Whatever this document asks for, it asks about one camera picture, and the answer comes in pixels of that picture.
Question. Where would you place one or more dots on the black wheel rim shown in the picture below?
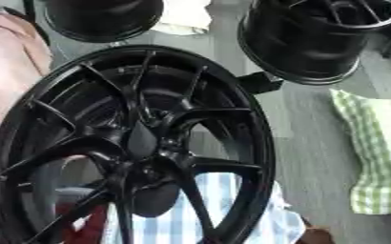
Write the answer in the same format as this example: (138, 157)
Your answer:
(101, 22)
(299, 41)

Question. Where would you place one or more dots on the table with green checked cloth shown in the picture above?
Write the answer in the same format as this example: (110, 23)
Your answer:
(379, 152)

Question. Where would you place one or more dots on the red object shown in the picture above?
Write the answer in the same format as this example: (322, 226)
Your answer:
(90, 227)

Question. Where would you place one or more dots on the brown object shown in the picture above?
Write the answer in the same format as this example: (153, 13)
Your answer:
(315, 236)

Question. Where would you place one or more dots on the black wheel mount bracket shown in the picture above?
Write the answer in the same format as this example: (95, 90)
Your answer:
(260, 82)

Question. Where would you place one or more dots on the black spoked wheel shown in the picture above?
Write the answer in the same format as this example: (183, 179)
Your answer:
(235, 105)

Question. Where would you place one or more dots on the white sheet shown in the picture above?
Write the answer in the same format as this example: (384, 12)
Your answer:
(185, 16)

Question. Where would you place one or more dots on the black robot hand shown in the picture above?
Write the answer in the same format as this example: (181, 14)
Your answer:
(142, 141)

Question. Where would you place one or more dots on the blue white striped cloth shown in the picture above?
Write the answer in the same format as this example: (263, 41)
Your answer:
(171, 228)

